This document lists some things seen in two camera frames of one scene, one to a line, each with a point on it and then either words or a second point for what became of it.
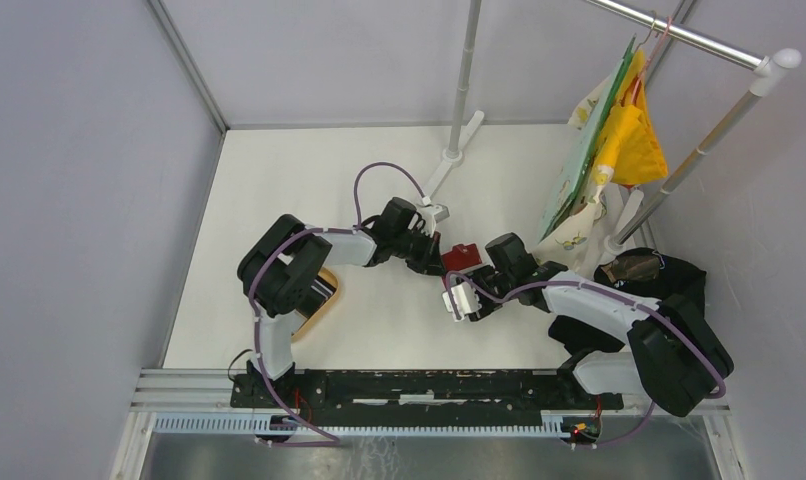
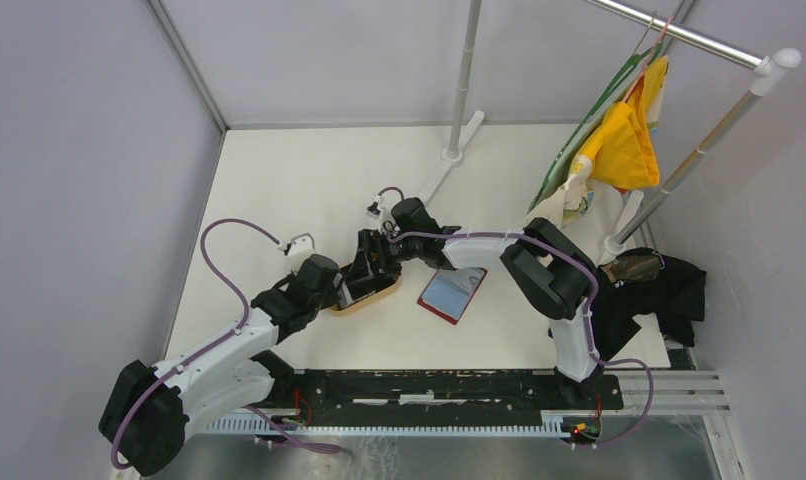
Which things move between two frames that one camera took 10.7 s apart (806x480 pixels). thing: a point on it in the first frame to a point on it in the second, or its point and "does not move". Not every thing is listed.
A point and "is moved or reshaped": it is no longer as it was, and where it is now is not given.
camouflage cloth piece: x=632 y=268 does not move
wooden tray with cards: x=324 y=288 is moved or reshaped
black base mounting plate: x=419 y=390 does not move
